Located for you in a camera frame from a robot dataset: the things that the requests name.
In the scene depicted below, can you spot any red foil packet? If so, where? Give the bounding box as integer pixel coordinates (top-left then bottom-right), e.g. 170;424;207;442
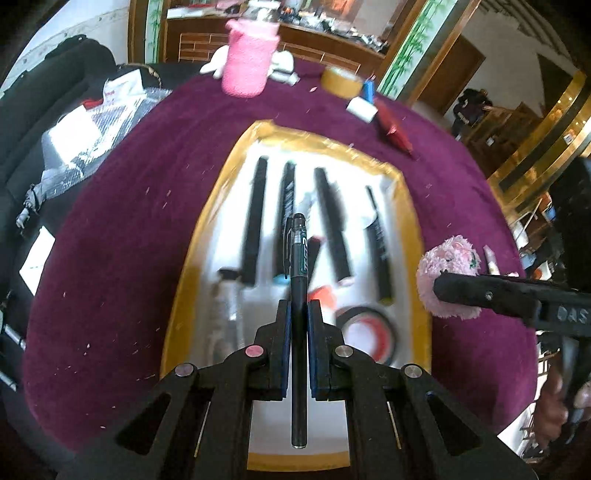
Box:
375;99;416;158

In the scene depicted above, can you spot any silver white bottle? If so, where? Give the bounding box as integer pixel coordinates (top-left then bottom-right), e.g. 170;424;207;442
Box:
211;268;242;363

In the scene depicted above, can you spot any white cloth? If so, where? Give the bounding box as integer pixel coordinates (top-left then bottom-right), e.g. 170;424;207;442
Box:
199;45;301;86

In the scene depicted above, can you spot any black printed strip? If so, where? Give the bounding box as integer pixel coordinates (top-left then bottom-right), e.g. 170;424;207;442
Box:
240;156;269;288

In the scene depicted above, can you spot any black gel pen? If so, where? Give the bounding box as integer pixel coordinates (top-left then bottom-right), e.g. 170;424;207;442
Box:
289;213;309;448

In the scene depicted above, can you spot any person's right hand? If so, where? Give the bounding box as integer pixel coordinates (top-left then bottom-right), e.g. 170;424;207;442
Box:
537;364;575;446

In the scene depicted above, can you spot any pink fluffy puff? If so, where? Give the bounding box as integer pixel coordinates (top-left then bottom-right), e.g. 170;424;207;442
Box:
416;235;486;321

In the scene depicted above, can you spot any black marker with white print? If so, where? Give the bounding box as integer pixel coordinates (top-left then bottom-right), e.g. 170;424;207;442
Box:
273;161;297;277

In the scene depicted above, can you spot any white tray with gold rim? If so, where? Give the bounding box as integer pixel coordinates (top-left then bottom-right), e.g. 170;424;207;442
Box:
159;120;432;472

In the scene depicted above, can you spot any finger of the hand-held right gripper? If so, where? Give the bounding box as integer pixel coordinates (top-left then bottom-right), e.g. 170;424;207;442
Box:
433;271;543;325

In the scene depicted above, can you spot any black comb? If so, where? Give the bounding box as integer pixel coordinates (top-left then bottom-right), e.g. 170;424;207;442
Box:
313;167;355;281

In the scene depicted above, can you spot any black bag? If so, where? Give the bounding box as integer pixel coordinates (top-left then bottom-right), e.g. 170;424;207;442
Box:
0;39;118;195

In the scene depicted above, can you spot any small white box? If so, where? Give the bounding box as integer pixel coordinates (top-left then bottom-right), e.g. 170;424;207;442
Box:
346;96;378;123

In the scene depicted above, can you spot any small white tube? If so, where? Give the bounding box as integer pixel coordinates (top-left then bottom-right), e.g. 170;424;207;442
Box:
482;246;502;277

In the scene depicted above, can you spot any bubble wrap package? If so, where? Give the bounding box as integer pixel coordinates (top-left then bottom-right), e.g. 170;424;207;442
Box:
41;76;172;200

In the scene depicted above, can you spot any pink knitted cup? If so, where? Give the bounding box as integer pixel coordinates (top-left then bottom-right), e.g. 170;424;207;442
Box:
222;19;281;99

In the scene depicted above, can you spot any brown packing tape roll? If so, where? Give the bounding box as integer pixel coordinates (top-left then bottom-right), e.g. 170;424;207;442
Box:
321;67;365;99

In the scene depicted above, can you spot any brown wooden door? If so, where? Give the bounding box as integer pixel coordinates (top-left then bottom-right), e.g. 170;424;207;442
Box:
413;34;486;121

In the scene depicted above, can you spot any wooden cabinet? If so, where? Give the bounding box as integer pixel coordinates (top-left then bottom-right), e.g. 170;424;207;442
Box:
129;0;407;77

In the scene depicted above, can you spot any gold trimmed counter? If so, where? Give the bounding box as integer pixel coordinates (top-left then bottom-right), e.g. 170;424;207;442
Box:
487;69;591;213

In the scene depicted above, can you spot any bamboo painted pillar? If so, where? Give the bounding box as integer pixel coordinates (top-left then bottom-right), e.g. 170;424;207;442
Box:
376;0;455;100
145;0;168;63

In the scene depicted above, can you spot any black tape roll red core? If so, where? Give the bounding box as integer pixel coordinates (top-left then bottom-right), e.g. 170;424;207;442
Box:
335;305;400;366

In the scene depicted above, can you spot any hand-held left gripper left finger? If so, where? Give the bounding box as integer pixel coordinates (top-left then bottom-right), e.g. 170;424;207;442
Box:
60;299;294;480

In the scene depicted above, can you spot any black strip with yellow end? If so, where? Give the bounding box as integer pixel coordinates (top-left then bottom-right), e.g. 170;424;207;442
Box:
365;185;395;306

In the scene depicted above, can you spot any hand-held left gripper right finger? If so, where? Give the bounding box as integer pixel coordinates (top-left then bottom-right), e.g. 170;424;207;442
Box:
307;299;541;480

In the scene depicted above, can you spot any purple velvet tablecloth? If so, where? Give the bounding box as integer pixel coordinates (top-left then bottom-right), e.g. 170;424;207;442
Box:
21;58;541;455

